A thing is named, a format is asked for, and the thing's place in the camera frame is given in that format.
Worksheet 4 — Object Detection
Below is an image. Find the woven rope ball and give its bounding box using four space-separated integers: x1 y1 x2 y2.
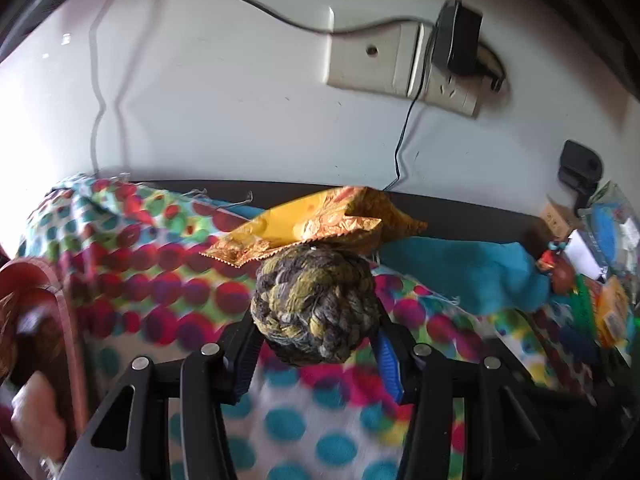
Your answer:
250 245 380 367

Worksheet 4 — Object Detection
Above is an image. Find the clear plastic wrap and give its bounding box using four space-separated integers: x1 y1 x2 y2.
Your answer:
11 372 66 463

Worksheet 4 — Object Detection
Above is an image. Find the blue towel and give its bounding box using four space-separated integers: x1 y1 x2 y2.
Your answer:
378 236 551 315

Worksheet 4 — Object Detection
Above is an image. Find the polka dot cloth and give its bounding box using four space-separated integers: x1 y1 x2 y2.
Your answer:
18 177 592 479

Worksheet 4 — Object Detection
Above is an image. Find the yellow foil snack packet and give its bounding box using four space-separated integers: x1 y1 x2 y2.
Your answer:
202 186 427 268

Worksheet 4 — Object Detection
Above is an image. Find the brown figurine toy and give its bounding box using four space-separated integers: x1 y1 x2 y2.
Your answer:
537 240 576 295

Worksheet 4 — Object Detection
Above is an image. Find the red round tray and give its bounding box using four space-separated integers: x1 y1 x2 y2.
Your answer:
1 257 91 445

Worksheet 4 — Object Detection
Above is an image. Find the clear plastic bag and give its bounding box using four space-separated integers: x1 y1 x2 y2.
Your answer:
584 181 639 280

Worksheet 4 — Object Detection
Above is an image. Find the black webcam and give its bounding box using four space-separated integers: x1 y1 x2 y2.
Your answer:
558 140 603 214

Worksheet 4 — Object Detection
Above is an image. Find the black power adapter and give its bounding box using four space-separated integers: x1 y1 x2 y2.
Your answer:
432 0 483 77

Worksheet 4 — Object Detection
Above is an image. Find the white wall socket plate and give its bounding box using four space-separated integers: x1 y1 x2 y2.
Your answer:
324 22 483 117

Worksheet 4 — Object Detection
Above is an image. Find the black cable right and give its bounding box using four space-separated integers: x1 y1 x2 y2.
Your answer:
382 44 507 193

